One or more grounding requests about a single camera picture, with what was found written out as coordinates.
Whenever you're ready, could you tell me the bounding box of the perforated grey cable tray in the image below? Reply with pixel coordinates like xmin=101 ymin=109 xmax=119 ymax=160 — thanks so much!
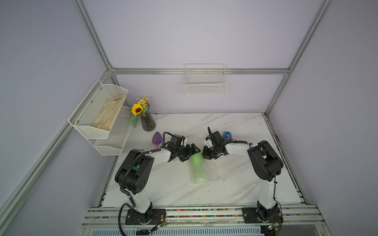
xmin=90 ymin=226 xmax=264 ymax=236

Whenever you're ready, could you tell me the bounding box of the aluminium front rail frame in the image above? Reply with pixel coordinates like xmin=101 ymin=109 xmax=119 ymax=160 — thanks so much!
xmin=82 ymin=205 xmax=325 ymax=228

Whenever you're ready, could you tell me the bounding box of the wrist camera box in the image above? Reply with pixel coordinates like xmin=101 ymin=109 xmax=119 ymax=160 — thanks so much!
xmin=170 ymin=134 xmax=186 ymax=147
xmin=211 ymin=131 xmax=225 ymax=146

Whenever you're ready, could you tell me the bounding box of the green plastic wine glass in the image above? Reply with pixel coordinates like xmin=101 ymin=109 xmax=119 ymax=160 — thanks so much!
xmin=190 ymin=152 xmax=205 ymax=184

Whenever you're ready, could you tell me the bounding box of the aluminium cage frame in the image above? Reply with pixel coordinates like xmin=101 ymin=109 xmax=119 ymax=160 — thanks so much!
xmin=1 ymin=1 xmax=321 ymax=206

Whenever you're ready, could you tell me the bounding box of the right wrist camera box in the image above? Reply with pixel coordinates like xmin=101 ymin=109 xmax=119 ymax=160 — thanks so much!
xmin=211 ymin=131 xmax=225 ymax=146

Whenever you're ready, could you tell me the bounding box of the white mesh shelf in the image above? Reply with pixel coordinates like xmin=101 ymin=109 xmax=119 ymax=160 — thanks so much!
xmin=68 ymin=81 xmax=129 ymax=139
xmin=94 ymin=106 xmax=132 ymax=156

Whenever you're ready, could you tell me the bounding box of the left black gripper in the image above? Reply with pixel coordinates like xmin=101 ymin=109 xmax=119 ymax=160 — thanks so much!
xmin=176 ymin=143 xmax=200 ymax=163

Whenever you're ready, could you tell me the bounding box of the white mesh lower shelf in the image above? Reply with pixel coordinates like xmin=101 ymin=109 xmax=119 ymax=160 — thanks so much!
xmin=94 ymin=106 xmax=132 ymax=156

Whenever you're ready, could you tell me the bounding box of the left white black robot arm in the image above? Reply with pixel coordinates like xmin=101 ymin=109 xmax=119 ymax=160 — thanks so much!
xmin=114 ymin=144 xmax=200 ymax=214

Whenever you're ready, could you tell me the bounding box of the dark ribbed glass vase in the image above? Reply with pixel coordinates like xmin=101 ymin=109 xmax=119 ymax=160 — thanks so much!
xmin=141 ymin=104 xmax=156 ymax=132

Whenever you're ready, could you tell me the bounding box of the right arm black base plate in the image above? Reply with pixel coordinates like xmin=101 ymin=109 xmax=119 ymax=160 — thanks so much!
xmin=242 ymin=201 xmax=283 ymax=224

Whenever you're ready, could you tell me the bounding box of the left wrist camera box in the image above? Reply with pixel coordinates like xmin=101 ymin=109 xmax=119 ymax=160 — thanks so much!
xmin=170 ymin=134 xmax=186 ymax=147

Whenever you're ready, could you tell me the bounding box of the black corrugated cable hose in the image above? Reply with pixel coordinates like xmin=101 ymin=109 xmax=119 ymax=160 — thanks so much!
xmin=118 ymin=131 xmax=173 ymax=236

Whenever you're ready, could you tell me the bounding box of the blue tape dispenser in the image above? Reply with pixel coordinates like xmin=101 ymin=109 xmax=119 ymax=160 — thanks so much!
xmin=222 ymin=131 xmax=232 ymax=141

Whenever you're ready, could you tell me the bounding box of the clear bubble wrap sheet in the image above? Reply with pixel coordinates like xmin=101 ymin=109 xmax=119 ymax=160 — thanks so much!
xmin=189 ymin=158 xmax=221 ymax=184

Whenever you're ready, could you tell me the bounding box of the beige folded cloth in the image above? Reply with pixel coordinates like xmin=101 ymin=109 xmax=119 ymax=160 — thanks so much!
xmin=92 ymin=95 xmax=126 ymax=131

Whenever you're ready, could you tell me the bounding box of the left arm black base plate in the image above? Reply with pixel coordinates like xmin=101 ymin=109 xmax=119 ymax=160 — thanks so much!
xmin=125 ymin=208 xmax=166 ymax=225

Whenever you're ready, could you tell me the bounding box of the sunflower bouquet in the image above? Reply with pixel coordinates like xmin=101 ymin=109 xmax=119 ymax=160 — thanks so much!
xmin=129 ymin=97 xmax=150 ymax=128

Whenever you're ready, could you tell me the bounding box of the white mesh upper shelf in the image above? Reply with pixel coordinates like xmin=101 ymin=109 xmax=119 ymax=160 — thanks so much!
xmin=68 ymin=81 xmax=129 ymax=139

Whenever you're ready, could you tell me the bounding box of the white wire wall basket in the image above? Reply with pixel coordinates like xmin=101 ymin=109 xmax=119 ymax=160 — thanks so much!
xmin=184 ymin=64 xmax=227 ymax=95

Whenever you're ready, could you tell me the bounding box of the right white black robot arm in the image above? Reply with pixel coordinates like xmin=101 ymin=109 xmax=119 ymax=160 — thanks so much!
xmin=202 ymin=137 xmax=284 ymax=222

